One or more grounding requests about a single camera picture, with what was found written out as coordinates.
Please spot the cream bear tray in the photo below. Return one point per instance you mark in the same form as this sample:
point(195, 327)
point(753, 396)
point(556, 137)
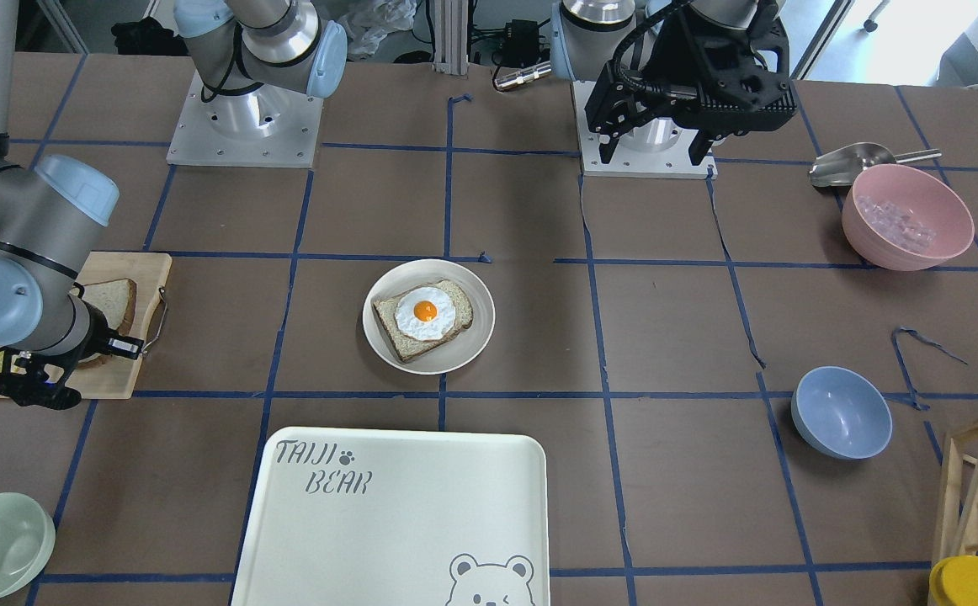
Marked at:
point(345, 516)

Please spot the white plate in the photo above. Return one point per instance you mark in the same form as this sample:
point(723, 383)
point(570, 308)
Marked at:
point(451, 355)

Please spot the fried egg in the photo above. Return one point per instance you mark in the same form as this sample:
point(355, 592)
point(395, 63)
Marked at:
point(425, 314)

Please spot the blue bowl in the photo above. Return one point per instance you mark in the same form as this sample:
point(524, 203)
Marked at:
point(841, 414)

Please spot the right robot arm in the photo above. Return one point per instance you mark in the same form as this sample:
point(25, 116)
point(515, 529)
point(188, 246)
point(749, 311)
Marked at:
point(52, 215)

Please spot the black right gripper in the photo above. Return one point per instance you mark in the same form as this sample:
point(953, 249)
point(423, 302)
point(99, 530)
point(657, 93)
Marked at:
point(95, 342)

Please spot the pink bowl with ice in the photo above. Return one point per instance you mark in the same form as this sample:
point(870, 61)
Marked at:
point(902, 219)

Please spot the yellow cup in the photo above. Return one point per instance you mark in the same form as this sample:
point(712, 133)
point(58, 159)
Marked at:
point(954, 581)

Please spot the metal scoop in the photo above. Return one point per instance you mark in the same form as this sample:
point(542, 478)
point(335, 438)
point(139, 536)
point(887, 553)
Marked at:
point(840, 168)

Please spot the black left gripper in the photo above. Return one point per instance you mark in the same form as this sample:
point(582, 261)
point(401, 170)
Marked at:
point(679, 52)

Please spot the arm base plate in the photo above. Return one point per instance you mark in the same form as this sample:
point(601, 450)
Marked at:
point(269, 127)
point(657, 150)

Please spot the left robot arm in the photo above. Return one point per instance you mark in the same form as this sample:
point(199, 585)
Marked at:
point(577, 28)

